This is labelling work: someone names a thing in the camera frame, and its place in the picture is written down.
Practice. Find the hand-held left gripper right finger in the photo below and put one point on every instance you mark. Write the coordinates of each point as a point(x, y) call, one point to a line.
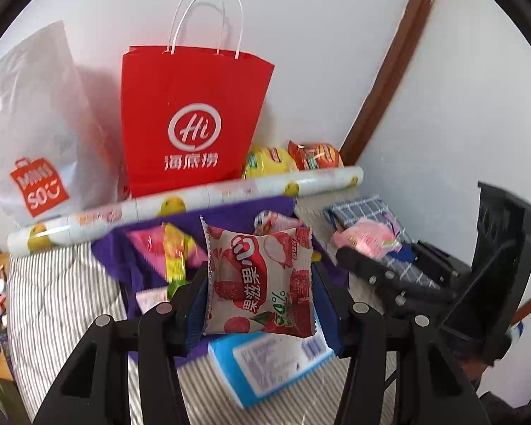
point(325, 314)

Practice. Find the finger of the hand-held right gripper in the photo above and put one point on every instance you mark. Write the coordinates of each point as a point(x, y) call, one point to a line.
point(433, 256)
point(367, 268)

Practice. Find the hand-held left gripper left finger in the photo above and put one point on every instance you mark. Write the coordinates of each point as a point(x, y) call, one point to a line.
point(197, 305)

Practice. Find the white red lychee packet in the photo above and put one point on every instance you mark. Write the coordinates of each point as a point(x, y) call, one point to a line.
point(256, 274)

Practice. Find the small white pink packet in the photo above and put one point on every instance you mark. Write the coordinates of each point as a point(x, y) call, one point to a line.
point(152, 301)

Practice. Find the yellow green snack packet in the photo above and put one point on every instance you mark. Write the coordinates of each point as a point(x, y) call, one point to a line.
point(177, 252)

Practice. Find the blue plaid pouch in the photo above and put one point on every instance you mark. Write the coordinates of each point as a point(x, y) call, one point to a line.
point(358, 208)

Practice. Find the blue tissue box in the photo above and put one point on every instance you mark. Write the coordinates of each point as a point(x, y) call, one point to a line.
point(265, 363)

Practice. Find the magenta snack packet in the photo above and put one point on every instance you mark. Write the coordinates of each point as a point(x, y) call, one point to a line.
point(146, 239)

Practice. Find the purple cloth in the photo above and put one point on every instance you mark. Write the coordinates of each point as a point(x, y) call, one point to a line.
point(234, 212)

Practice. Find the pink yellow blue snack packet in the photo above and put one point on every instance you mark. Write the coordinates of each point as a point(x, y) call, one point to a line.
point(274, 221)

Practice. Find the lemon print paper roll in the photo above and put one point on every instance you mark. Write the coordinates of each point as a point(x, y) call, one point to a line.
point(230, 190)

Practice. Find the orange chips bag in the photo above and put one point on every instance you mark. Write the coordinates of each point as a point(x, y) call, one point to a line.
point(314, 155)

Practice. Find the yellow chips bag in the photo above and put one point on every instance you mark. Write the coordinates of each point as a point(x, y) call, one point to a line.
point(270, 164)

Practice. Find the red paper bag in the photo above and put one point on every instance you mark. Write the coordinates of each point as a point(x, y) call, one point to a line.
point(190, 97)

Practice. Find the white plastic bag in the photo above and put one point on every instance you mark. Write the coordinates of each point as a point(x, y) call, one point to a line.
point(40, 133)

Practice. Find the brown wooden door frame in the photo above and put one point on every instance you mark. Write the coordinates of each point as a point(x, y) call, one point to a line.
point(394, 62)

